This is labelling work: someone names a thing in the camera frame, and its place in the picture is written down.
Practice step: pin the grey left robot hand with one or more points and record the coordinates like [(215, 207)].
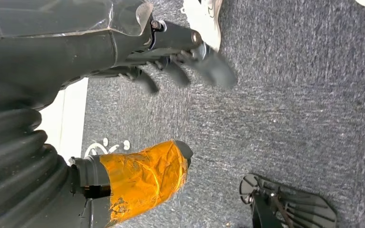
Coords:
[(44, 53)]

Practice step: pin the white side panel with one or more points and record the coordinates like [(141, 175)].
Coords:
[(66, 119)]

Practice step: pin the white shoe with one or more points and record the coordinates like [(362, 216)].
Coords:
[(204, 19)]

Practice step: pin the black ribbed base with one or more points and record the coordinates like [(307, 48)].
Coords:
[(295, 207)]

